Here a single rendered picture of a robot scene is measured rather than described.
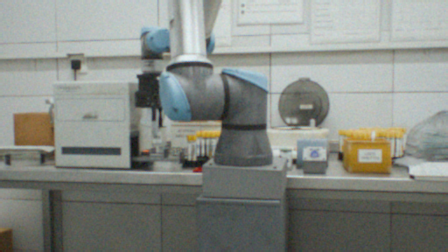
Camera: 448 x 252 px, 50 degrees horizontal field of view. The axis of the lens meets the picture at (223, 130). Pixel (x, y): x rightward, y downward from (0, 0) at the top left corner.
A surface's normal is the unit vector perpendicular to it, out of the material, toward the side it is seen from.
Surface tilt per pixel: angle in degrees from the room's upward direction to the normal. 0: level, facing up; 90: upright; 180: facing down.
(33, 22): 90
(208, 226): 90
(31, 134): 91
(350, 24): 94
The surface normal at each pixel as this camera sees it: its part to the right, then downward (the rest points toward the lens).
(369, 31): -0.18, 0.12
